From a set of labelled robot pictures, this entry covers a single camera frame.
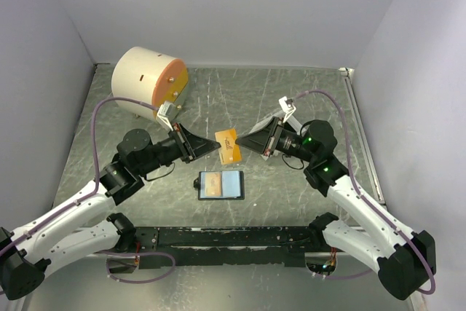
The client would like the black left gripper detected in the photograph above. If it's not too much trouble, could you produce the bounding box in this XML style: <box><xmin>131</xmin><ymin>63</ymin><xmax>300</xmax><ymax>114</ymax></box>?
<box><xmin>137</xmin><ymin>120</ymin><xmax>221</xmax><ymax>175</ymax></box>

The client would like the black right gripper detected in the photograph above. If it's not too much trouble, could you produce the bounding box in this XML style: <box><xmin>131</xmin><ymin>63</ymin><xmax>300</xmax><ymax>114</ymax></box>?
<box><xmin>235</xmin><ymin>116</ymin><xmax>315</xmax><ymax>162</ymax></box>

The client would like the gold credit card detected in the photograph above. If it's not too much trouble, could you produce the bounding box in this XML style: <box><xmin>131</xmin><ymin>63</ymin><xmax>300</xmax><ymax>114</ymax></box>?
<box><xmin>215</xmin><ymin>128</ymin><xmax>242</xmax><ymax>165</ymax></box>

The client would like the orange credit card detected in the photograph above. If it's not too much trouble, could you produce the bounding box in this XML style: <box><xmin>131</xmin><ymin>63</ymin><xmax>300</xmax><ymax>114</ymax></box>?
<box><xmin>205</xmin><ymin>173</ymin><xmax>222</xmax><ymax>197</ymax></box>

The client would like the black card holder wallet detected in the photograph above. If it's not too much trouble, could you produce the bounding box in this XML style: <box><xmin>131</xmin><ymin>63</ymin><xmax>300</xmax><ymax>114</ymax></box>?
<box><xmin>193</xmin><ymin>170</ymin><xmax>245</xmax><ymax>200</ymax></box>

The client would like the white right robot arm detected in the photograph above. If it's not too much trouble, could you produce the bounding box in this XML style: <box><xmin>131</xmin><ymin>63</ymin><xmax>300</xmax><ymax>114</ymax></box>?
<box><xmin>236</xmin><ymin>117</ymin><xmax>436</xmax><ymax>300</ymax></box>

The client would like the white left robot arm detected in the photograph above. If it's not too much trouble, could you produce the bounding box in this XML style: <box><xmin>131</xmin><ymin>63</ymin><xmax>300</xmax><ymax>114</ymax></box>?
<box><xmin>1</xmin><ymin>123</ymin><xmax>221</xmax><ymax>300</ymax></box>

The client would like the round cream mini drawer cabinet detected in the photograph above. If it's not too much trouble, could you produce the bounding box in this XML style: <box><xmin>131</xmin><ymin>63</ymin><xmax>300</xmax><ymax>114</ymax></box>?
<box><xmin>111</xmin><ymin>47</ymin><xmax>189</xmax><ymax>121</ymax></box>

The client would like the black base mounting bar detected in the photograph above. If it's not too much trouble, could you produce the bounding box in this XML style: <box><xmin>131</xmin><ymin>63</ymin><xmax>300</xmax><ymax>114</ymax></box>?
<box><xmin>109</xmin><ymin>226</ymin><xmax>331</xmax><ymax>269</ymax></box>

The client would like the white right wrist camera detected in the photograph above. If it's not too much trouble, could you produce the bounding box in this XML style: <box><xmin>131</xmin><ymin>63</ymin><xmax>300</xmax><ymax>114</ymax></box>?
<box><xmin>279</xmin><ymin>96</ymin><xmax>296</xmax><ymax>122</ymax></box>

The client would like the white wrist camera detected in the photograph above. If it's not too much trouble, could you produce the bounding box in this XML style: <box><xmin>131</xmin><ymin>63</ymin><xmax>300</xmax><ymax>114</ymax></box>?
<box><xmin>279</xmin><ymin>96</ymin><xmax>296</xmax><ymax>122</ymax></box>
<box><xmin>156</xmin><ymin>101</ymin><xmax>177</xmax><ymax>132</ymax></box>

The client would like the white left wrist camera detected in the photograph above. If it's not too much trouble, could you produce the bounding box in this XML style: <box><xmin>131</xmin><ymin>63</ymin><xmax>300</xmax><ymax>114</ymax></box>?
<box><xmin>156</xmin><ymin>101</ymin><xmax>177</xmax><ymax>132</ymax></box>

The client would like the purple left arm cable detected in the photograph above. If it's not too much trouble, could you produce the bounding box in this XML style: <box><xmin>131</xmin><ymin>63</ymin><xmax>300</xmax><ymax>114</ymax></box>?
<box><xmin>0</xmin><ymin>96</ymin><xmax>176</xmax><ymax>296</ymax></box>

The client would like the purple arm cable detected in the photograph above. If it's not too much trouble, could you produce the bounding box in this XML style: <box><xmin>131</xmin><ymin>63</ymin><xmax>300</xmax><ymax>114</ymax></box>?
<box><xmin>293</xmin><ymin>89</ymin><xmax>437</xmax><ymax>296</ymax></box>
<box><xmin>0</xmin><ymin>96</ymin><xmax>176</xmax><ymax>296</ymax></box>

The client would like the white corner bracket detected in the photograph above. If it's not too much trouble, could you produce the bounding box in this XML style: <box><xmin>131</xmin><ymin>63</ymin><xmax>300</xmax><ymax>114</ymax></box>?
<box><xmin>339</xmin><ymin>67</ymin><xmax>355</xmax><ymax>79</ymax></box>

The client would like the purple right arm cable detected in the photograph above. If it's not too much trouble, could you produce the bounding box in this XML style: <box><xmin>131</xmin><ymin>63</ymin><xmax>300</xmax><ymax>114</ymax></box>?
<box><xmin>293</xmin><ymin>89</ymin><xmax>437</xmax><ymax>296</ymax></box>

